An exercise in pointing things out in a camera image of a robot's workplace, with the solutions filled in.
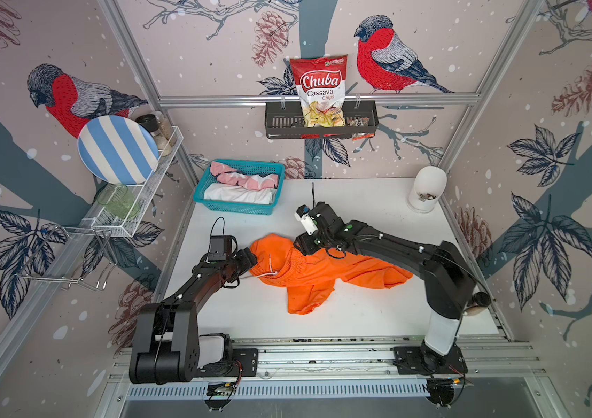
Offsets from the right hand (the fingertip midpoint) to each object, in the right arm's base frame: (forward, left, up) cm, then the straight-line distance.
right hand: (299, 239), depth 88 cm
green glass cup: (-5, +48, +24) cm, 54 cm away
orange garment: (-10, -4, -9) cm, 14 cm away
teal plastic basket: (+31, +29, -6) cm, 43 cm away
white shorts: (+25, +36, -4) cm, 44 cm away
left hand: (-3, +16, -6) cm, 18 cm away
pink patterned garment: (+35, +34, -3) cm, 49 cm away
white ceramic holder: (+29, -53, -1) cm, 60 cm away
